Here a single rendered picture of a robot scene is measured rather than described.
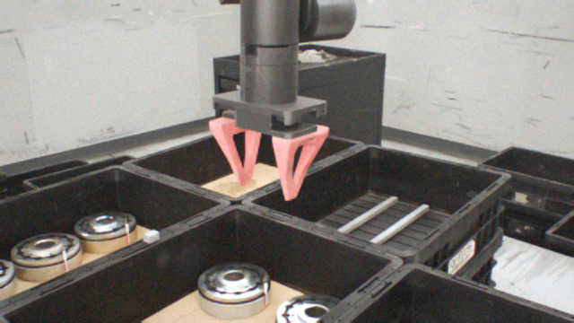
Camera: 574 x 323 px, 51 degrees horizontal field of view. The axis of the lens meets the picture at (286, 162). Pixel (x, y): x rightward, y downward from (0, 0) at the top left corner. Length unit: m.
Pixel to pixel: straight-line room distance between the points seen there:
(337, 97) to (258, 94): 1.86
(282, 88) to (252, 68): 0.03
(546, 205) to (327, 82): 0.91
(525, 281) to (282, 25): 0.84
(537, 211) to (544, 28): 1.88
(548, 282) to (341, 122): 1.39
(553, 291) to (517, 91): 2.82
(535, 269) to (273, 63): 0.88
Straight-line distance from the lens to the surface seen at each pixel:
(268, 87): 0.57
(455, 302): 0.76
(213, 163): 1.30
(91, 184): 1.11
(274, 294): 0.89
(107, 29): 4.17
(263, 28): 0.56
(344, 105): 2.47
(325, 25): 0.61
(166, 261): 0.85
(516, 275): 1.28
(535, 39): 3.91
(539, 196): 2.18
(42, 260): 0.98
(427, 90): 4.28
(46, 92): 4.02
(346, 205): 1.19
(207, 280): 0.87
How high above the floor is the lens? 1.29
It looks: 19 degrees down
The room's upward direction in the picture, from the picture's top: straight up
